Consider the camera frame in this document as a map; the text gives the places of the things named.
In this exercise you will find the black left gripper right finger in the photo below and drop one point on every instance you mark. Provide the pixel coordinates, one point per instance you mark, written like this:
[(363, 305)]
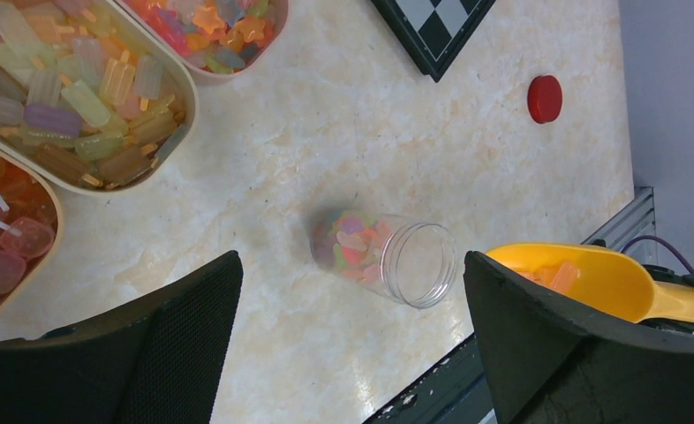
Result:
[(549, 359)]

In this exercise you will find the yellow tray with lollipops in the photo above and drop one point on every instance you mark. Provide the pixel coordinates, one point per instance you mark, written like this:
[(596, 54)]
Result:
[(30, 219)]

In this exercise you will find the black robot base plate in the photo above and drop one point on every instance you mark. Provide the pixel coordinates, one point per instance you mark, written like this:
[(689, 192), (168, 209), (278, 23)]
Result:
[(453, 390)]

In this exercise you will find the pink tray with candies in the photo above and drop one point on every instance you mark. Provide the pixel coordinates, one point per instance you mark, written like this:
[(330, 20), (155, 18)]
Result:
[(214, 40)]

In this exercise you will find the clear glass jar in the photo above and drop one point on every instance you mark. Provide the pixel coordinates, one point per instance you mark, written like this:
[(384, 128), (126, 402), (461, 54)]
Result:
[(407, 260)]

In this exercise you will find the yellow plastic scoop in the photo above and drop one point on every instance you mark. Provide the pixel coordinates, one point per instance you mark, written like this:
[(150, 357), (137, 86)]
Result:
[(600, 278)]

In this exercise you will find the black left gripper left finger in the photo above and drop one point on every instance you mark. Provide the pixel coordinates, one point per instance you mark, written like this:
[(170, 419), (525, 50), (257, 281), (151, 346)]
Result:
[(156, 359)]

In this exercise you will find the cream tray with gummies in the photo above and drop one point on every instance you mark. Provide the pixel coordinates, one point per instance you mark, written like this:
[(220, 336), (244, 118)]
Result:
[(89, 99)]

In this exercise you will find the black white chessboard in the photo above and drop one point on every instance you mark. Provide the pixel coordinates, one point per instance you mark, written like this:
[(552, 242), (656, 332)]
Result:
[(433, 32)]

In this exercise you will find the red jar lid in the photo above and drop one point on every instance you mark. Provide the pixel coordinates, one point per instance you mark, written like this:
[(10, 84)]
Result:
[(544, 99)]

